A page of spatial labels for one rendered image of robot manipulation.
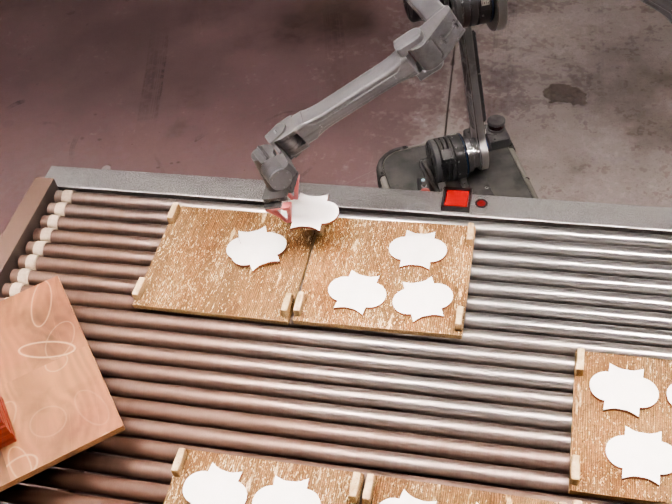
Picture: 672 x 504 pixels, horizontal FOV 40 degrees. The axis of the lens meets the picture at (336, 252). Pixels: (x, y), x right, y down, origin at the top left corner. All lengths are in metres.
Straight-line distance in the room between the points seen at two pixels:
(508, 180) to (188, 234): 1.44
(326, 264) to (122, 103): 2.40
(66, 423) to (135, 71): 2.90
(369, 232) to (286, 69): 2.22
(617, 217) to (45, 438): 1.48
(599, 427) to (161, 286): 1.12
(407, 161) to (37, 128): 1.87
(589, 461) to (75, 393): 1.12
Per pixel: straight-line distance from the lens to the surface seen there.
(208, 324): 2.31
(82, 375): 2.17
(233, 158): 4.11
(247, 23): 4.90
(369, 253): 2.36
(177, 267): 2.44
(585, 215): 2.48
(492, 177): 3.53
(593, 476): 2.02
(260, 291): 2.33
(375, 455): 2.04
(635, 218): 2.49
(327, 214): 2.30
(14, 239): 2.66
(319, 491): 2.00
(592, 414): 2.09
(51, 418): 2.13
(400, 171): 3.57
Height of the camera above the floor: 2.70
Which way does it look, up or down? 48 degrees down
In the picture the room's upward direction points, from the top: 9 degrees counter-clockwise
